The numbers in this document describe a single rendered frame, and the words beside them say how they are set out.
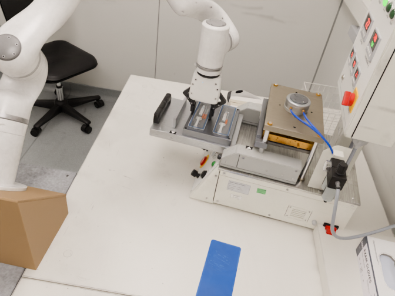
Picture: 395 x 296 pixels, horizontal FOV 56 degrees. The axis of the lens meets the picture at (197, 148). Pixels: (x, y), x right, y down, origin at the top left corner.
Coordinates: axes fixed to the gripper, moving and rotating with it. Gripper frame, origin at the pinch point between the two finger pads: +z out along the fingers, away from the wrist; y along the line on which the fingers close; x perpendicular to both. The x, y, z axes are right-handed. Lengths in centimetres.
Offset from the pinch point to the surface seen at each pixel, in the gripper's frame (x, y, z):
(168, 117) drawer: -2.4, -11.1, 4.4
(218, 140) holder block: -10.1, 8.3, 3.0
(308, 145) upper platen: -10.4, 36.2, -3.5
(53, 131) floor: 82, -116, 101
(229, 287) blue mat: -47, 23, 26
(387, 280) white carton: -38, 64, 15
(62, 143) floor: 71, -104, 101
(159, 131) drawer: -11.0, -11.8, 4.6
